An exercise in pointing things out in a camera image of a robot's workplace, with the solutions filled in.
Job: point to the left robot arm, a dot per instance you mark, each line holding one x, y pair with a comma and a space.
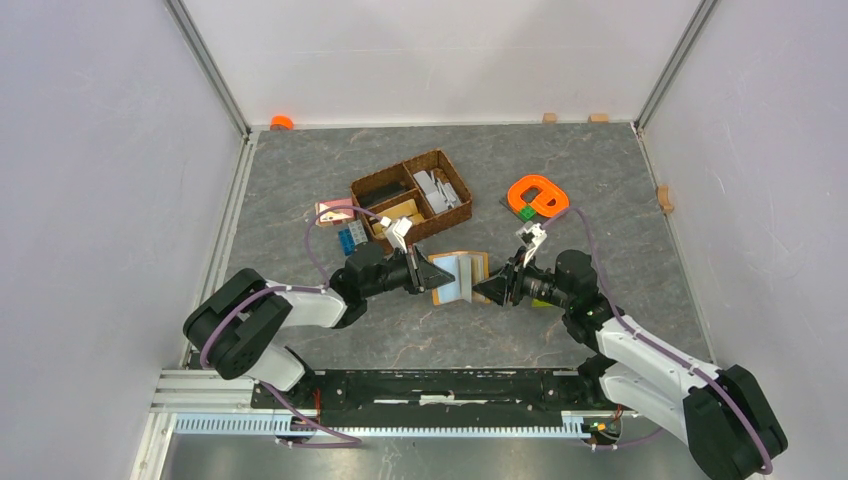
235, 327

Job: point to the black cards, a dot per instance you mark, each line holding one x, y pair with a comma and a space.
381, 194

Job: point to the gold VIP cards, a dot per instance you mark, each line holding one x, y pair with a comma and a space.
408, 208

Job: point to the yellow leather card holder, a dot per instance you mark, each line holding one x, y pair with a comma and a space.
468, 269

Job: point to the pink card box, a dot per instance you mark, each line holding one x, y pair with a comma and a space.
334, 212

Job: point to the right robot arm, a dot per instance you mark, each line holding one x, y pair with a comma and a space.
721, 414

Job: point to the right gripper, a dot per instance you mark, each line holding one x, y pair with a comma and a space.
510, 280

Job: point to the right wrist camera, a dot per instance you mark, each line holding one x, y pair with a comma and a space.
532, 235

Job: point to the orange tape roll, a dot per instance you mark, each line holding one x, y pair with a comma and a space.
281, 122

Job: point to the green toy brick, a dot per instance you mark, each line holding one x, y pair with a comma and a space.
527, 213

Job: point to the blue toy brick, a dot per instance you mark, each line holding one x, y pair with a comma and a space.
352, 235

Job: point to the orange plastic ring toy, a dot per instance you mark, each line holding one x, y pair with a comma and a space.
536, 190

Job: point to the wooden clip on wall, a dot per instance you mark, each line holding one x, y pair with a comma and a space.
663, 195

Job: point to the silver cards pile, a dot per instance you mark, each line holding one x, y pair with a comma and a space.
441, 196

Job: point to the brown woven basket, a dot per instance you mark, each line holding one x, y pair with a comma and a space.
445, 170

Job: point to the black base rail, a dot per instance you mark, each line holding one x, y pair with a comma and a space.
463, 398

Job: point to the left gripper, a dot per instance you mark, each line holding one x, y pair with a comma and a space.
423, 274

